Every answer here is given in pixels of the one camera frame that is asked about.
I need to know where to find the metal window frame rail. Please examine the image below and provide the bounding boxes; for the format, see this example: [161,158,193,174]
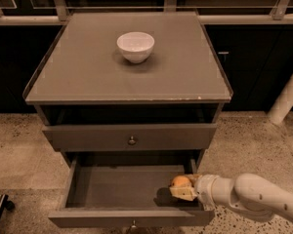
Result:
[0,0,293,25]

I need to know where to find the white table leg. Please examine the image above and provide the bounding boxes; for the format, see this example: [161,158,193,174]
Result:
[268,74,293,125]

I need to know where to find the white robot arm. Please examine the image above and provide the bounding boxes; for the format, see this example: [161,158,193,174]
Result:
[169,174,293,223]

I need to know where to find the grey open middle drawer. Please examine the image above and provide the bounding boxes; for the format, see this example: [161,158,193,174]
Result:
[49,156,215,228]

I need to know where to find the grey top drawer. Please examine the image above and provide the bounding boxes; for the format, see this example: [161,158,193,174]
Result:
[43,124,216,152]

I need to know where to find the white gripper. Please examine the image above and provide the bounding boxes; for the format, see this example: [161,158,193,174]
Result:
[169,174,218,207]

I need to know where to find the white ceramic bowl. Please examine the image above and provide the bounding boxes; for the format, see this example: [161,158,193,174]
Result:
[116,32,155,63]

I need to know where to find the grey drawer cabinet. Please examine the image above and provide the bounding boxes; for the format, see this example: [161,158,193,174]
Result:
[21,11,234,168]

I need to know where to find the orange fruit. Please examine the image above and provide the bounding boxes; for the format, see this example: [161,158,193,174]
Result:
[171,175,191,187]

